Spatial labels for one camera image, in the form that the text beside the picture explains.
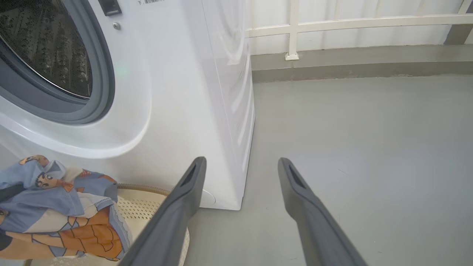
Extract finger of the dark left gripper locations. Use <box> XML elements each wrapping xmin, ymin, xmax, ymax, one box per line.
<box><xmin>0</xmin><ymin>183</ymin><xmax>26</xmax><ymax>202</ymax></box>

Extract perforated steel drum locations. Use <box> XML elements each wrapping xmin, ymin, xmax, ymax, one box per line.
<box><xmin>0</xmin><ymin>0</ymin><xmax>93</xmax><ymax>99</ymax></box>

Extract cream perforated laundry basket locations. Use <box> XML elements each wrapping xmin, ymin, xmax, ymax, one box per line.
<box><xmin>24</xmin><ymin>183</ymin><xmax>191</xmax><ymax>266</ymax></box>

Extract grey rubber door seal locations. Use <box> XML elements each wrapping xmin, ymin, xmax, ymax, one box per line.
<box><xmin>0</xmin><ymin>0</ymin><xmax>116</xmax><ymax>125</ymax></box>

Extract blue cartoon print garment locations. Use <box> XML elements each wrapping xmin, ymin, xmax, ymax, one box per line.
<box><xmin>0</xmin><ymin>155</ymin><xmax>132</xmax><ymax>262</ymax></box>

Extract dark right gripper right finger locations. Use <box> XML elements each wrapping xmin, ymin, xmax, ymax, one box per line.
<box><xmin>278</xmin><ymin>157</ymin><xmax>368</xmax><ymax>266</ymax></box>

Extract white front-load washing machine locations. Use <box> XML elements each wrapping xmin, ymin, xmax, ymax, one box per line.
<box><xmin>0</xmin><ymin>0</ymin><xmax>256</xmax><ymax>211</ymax></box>

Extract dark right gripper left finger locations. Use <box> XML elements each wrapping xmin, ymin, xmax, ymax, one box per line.
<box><xmin>118</xmin><ymin>156</ymin><xmax>208</xmax><ymax>266</ymax></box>

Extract white metal railing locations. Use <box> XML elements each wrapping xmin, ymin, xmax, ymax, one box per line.
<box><xmin>245</xmin><ymin>0</ymin><xmax>473</xmax><ymax>61</ymax></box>

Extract round white filter cover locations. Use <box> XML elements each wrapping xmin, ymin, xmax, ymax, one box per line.
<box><xmin>200</xmin><ymin>189</ymin><xmax>216</xmax><ymax>208</ymax></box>

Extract grey slanted beam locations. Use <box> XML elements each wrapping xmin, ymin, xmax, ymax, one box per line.
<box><xmin>443</xmin><ymin>3</ymin><xmax>473</xmax><ymax>45</ymax></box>

